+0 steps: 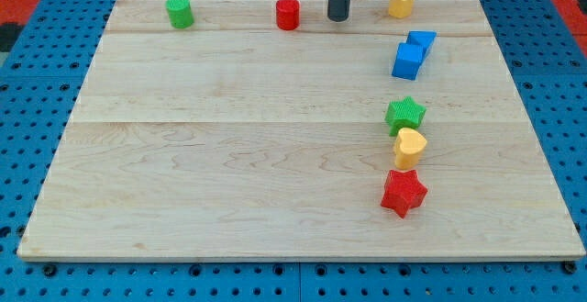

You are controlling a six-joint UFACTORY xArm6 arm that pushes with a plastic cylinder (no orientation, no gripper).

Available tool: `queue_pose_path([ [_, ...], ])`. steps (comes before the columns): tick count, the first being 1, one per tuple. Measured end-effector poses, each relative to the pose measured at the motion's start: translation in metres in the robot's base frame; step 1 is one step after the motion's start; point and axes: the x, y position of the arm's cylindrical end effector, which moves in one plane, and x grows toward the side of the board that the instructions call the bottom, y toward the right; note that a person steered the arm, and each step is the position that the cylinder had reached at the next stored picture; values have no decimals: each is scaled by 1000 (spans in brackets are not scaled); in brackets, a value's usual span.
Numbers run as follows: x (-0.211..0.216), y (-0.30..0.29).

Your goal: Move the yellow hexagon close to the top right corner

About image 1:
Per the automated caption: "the yellow hexagon block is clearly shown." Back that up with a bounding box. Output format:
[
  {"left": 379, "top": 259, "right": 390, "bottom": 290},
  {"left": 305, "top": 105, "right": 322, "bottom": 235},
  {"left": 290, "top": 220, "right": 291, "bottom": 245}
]
[{"left": 388, "top": 0, "right": 415, "bottom": 18}]

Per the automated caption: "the red star block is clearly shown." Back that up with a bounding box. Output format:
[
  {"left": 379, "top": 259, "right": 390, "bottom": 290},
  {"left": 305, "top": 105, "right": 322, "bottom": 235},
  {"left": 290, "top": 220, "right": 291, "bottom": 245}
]
[{"left": 380, "top": 170, "right": 428, "bottom": 218}]

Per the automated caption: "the red cylinder block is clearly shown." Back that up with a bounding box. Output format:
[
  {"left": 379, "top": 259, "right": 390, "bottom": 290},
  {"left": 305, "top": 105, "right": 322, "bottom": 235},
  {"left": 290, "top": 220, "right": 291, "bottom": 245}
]
[{"left": 276, "top": 0, "right": 300, "bottom": 30}]

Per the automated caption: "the light wooden board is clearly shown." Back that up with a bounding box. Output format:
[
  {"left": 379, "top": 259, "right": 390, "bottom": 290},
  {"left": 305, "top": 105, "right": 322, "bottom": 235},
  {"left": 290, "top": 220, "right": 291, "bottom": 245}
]
[{"left": 17, "top": 0, "right": 585, "bottom": 263}]

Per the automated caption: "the yellow heart block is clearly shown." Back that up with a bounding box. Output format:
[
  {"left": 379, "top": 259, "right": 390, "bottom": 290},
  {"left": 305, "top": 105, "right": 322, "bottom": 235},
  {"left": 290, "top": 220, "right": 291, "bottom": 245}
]
[{"left": 393, "top": 128, "right": 427, "bottom": 170}]

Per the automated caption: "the blue block behind cube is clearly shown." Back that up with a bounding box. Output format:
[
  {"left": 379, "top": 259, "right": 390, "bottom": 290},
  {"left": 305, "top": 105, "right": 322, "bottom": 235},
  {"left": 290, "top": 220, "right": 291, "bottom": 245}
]
[{"left": 406, "top": 30, "right": 437, "bottom": 59}]

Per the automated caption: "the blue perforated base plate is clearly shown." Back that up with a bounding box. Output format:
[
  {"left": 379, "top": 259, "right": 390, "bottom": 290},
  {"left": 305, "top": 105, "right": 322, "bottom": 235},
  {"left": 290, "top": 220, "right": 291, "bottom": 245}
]
[{"left": 1, "top": 0, "right": 586, "bottom": 301}]

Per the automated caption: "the green star block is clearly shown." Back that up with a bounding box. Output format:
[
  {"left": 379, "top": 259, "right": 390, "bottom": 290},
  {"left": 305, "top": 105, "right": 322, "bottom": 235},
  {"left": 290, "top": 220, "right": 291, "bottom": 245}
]
[{"left": 384, "top": 96, "right": 426, "bottom": 136}]

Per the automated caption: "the green cylinder block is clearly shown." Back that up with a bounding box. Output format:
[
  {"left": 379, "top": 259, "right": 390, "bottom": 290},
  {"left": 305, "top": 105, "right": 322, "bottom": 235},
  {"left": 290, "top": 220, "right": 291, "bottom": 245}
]
[{"left": 165, "top": 0, "right": 194, "bottom": 28}]

